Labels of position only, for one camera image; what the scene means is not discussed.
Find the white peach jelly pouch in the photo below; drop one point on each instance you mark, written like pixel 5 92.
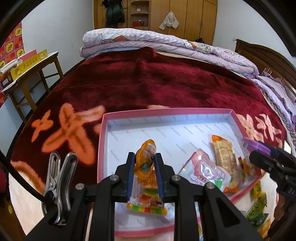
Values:
pixel 208 171

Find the pink flat box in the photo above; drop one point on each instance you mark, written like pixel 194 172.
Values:
pixel 27 54

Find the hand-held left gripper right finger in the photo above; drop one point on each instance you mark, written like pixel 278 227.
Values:
pixel 159 176

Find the pink cardboard box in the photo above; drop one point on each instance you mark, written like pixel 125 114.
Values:
pixel 173 129

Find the orange jelly cup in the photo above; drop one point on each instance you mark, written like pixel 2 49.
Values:
pixel 145 150

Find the yellow cardboard box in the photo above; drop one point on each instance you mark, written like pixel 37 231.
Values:
pixel 27 66

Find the lilac ruffled pillow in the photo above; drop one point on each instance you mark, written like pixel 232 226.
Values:
pixel 277 92

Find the red yellow patterned panel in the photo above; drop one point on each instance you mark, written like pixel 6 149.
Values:
pixel 11 39

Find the yellow snack packet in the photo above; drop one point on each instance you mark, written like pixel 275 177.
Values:
pixel 257 192

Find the colourful gummy candy packet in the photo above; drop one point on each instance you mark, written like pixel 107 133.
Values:
pixel 148 195

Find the green triangular packet red label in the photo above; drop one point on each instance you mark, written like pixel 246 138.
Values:
pixel 256 217

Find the white hanging towel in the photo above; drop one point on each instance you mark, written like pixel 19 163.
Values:
pixel 168 20

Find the dark hanging jacket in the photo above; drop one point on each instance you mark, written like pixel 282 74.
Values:
pixel 114 14

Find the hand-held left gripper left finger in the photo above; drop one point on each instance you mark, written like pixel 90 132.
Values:
pixel 130 176

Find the smartphone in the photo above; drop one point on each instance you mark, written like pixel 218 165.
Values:
pixel 286 146

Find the wooden wardrobe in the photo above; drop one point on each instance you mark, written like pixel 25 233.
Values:
pixel 192 18

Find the red basket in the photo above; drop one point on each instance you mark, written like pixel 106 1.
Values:
pixel 138 23

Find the wooden table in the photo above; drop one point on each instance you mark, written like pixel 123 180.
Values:
pixel 49 59

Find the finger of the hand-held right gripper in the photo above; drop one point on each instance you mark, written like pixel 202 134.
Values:
pixel 263 162
pixel 277 151

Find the metal spring clip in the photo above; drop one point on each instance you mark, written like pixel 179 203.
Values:
pixel 54 185

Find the purple tin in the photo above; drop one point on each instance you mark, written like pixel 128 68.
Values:
pixel 255 144

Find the wooden headboard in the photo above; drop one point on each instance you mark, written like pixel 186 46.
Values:
pixel 266 55

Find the folded lilac quilt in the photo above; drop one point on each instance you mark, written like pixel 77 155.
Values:
pixel 138 38

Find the corn print snack packet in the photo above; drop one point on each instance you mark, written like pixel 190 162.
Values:
pixel 224 157

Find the white roll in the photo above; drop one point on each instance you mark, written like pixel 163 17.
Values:
pixel 11 63

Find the small clear gummy packet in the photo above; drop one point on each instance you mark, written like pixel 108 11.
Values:
pixel 246 171

